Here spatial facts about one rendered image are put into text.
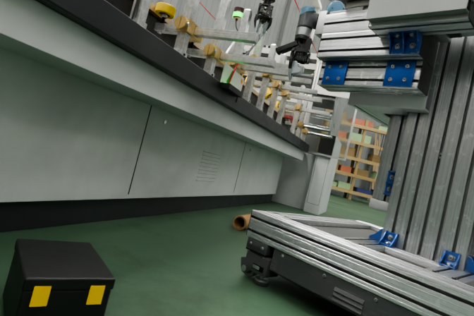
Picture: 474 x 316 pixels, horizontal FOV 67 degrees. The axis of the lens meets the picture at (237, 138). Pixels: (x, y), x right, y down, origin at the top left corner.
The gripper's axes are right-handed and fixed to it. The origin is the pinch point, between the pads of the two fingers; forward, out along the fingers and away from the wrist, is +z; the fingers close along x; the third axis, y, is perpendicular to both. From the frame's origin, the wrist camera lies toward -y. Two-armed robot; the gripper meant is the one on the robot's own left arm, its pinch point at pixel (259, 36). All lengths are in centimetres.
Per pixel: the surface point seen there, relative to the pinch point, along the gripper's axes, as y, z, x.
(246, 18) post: 1.8, -6.6, -8.2
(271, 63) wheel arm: 29.6, 21.0, 8.7
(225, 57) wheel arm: 22.0, 21.1, -11.3
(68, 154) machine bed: 55, 76, -51
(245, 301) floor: 72, 103, 17
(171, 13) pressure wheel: 40, 14, -34
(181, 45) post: 48, 28, -25
